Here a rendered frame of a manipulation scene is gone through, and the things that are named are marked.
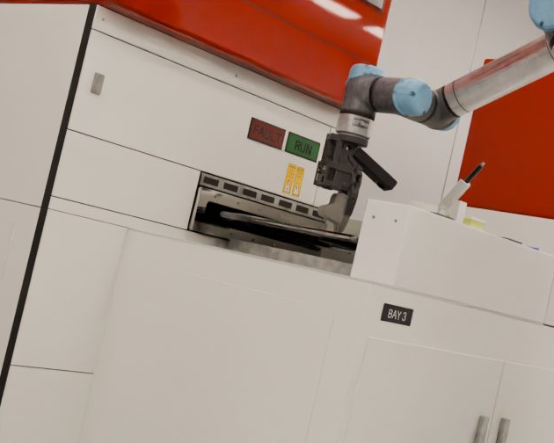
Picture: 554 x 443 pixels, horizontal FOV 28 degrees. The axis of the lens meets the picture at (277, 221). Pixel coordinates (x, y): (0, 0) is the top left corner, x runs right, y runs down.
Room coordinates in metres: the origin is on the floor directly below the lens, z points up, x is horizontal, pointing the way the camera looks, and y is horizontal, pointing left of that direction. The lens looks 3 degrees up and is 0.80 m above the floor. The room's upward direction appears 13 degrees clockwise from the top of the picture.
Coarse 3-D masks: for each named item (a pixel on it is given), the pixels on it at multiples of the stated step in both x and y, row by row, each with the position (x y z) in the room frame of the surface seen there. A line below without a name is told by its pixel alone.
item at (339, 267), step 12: (240, 240) 2.38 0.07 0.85; (252, 252) 2.35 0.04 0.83; (264, 252) 2.33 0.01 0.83; (276, 252) 2.30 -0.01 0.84; (288, 252) 2.28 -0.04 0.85; (300, 264) 2.26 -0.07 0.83; (312, 264) 2.23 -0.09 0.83; (324, 264) 2.21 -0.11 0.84; (336, 264) 2.19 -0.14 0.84; (348, 264) 2.17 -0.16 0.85
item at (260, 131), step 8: (256, 120) 2.43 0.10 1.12; (256, 128) 2.43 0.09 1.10; (264, 128) 2.45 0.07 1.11; (272, 128) 2.47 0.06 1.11; (256, 136) 2.44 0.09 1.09; (264, 136) 2.46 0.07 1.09; (272, 136) 2.47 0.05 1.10; (280, 136) 2.49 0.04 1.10; (272, 144) 2.48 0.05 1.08; (280, 144) 2.50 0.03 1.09
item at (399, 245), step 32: (384, 224) 1.87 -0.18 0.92; (416, 224) 1.86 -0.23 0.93; (448, 224) 1.93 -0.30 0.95; (384, 256) 1.86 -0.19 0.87; (416, 256) 1.88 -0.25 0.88; (448, 256) 1.95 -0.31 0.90; (480, 256) 2.03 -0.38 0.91; (512, 256) 2.11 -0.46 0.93; (544, 256) 2.21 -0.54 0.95; (416, 288) 1.89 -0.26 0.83; (448, 288) 1.97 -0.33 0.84; (480, 288) 2.05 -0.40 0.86; (512, 288) 2.13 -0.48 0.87; (544, 288) 2.23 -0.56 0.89
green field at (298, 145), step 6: (294, 138) 2.53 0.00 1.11; (300, 138) 2.55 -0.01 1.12; (288, 144) 2.52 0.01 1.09; (294, 144) 2.53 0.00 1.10; (300, 144) 2.55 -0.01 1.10; (306, 144) 2.56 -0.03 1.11; (312, 144) 2.58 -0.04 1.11; (318, 144) 2.60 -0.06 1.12; (288, 150) 2.52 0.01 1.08; (294, 150) 2.54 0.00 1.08; (300, 150) 2.55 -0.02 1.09; (306, 150) 2.57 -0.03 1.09; (312, 150) 2.58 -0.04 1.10; (306, 156) 2.57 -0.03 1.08; (312, 156) 2.59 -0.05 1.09
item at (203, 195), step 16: (208, 192) 2.35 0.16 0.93; (192, 208) 2.34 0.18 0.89; (240, 208) 2.43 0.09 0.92; (256, 208) 2.46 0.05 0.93; (272, 208) 2.50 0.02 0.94; (192, 224) 2.33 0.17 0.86; (208, 224) 2.36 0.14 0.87; (304, 224) 2.59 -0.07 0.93; (320, 224) 2.64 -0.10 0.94; (256, 240) 2.48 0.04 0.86; (272, 240) 2.52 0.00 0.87
